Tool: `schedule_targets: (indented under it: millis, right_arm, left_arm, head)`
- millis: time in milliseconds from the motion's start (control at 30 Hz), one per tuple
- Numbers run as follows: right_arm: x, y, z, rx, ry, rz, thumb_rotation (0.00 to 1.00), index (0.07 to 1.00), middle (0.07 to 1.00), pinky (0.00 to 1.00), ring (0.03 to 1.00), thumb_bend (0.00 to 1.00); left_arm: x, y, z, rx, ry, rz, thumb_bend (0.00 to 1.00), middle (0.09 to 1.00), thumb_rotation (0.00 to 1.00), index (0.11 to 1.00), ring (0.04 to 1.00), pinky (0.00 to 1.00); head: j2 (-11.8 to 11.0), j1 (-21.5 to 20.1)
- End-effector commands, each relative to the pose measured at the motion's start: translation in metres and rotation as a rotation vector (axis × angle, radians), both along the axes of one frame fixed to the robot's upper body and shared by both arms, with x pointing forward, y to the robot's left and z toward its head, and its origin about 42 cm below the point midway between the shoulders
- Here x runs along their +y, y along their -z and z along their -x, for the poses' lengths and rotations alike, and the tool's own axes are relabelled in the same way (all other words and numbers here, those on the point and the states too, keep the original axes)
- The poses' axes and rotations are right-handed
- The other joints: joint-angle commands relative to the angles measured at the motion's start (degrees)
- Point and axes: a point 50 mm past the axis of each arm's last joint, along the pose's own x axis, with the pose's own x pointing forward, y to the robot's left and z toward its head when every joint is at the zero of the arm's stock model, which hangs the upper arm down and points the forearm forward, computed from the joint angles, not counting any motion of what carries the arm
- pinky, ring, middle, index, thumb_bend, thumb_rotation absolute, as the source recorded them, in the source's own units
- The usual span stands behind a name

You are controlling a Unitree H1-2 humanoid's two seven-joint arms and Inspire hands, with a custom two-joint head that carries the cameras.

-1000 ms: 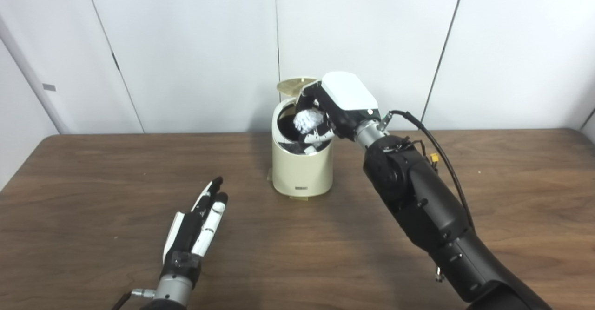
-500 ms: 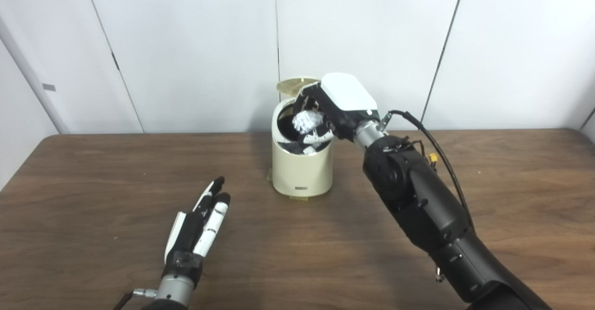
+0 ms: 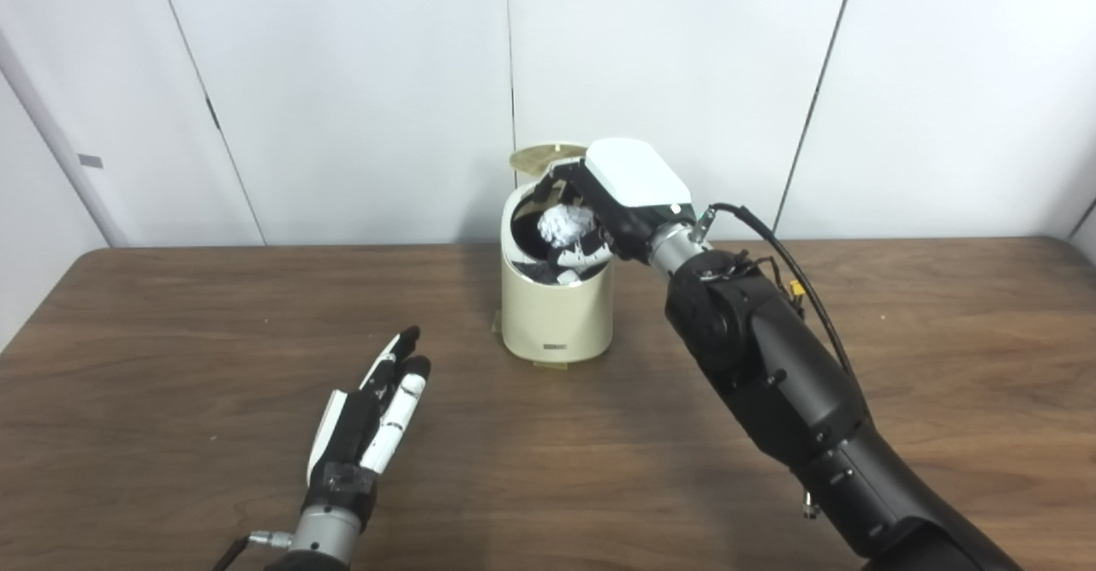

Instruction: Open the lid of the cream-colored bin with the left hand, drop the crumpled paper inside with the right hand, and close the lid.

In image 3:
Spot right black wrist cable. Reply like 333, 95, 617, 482
695, 203, 857, 379

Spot cream-colored desktop trash bin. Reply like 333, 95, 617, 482
500, 179, 616, 362

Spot white paper ball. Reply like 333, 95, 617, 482
537, 204, 598, 248

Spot round cream bin lid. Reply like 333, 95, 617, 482
509, 144, 592, 180

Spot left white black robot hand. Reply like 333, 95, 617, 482
305, 325, 432, 529

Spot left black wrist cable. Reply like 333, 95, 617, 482
211, 531, 294, 571

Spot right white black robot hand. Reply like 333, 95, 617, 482
535, 137, 696, 285

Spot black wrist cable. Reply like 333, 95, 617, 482
211, 531, 294, 571
695, 203, 857, 379

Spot black bin liner bag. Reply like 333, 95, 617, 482
511, 199, 613, 285

